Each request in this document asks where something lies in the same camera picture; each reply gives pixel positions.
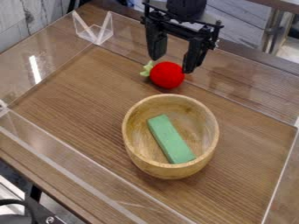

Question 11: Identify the red plush strawberry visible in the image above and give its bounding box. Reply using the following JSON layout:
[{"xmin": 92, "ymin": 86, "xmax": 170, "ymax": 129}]
[{"xmin": 140, "ymin": 60, "xmax": 184, "ymax": 89}]

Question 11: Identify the wooden bowl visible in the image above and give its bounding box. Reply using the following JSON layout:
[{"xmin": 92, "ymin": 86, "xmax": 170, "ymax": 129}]
[{"xmin": 122, "ymin": 94, "xmax": 221, "ymax": 179}]

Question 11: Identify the green rectangular block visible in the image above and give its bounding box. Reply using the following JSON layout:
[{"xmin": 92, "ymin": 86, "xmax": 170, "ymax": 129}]
[{"xmin": 147, "ymin": 115, "xmax": 196, "ymax": 164}]

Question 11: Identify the clear acrylic tray wall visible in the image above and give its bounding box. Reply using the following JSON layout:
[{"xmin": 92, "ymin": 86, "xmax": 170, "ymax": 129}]
[{"xmin": 0, "ymin": 100, "xmax": 192, "ymax": 224}]

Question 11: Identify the metal stool frame background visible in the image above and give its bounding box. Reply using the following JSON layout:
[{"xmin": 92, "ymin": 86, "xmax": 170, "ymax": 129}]
[{"xmin": 261, "ymin": 9, "xmax": 295, "ymax": 55}]

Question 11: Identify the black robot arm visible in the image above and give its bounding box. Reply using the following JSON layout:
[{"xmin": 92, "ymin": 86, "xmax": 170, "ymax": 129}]
[{"xmin": 140, "ymin": 0, "xmax": 225, "ymax": 74}]

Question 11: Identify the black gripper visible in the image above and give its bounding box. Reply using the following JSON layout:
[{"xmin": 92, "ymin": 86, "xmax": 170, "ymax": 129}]
[{"xmin": 142, "ymin": 2, "xmax": 225, "ymax": 74}]

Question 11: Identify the black table leg clamp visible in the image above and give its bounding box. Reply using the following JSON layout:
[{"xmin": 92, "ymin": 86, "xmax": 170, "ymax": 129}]
[{"xmin": 24, "ymin": 185, "xmax": 66, "ymax": 224}]

